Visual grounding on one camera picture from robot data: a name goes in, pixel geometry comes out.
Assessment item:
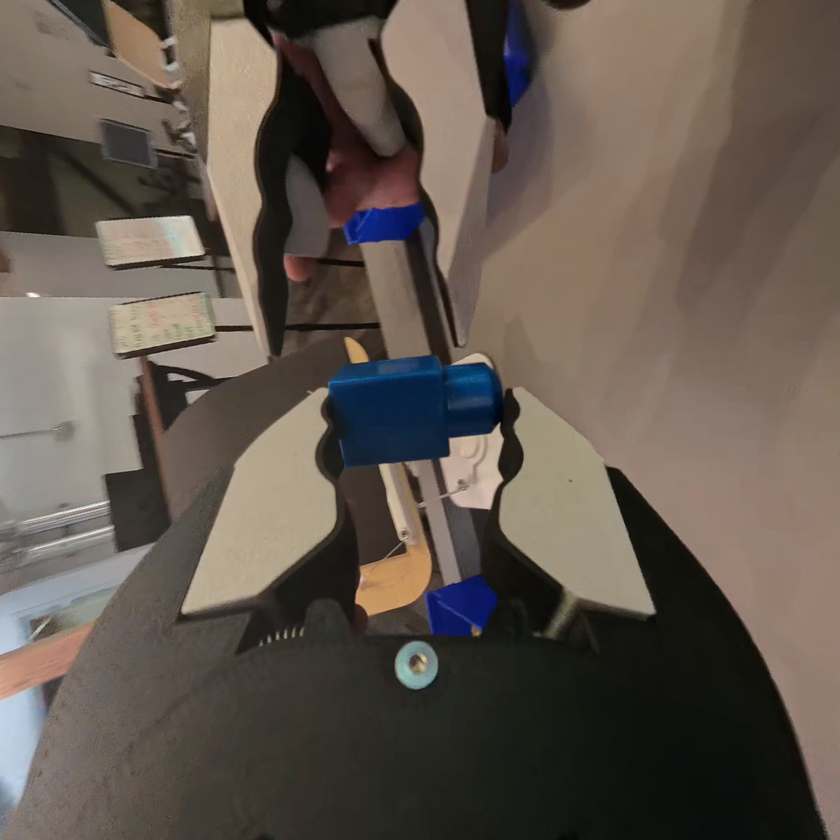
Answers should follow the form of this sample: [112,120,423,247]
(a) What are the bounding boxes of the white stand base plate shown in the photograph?
[434,352,506,510]

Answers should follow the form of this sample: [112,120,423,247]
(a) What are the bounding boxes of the person's right hand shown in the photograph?
[273,33,424,283]

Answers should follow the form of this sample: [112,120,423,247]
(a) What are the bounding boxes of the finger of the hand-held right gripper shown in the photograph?
[208,16,305,358]
[381,0,497,349]

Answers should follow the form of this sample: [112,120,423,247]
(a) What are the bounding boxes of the blue single-stud plastic block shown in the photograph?
[325,355,506,471]

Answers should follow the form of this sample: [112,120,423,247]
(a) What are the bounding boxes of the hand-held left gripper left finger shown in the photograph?
[180,388,355,618]

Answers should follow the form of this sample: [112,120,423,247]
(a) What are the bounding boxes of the whiteboard easel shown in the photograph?
[96,214,208,270]
[112,292,217,358]

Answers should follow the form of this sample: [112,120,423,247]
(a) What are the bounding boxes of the black backdrop board stand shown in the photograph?
[138,329,454,618]

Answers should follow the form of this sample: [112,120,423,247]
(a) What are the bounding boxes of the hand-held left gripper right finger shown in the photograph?
[489,388,657,624]

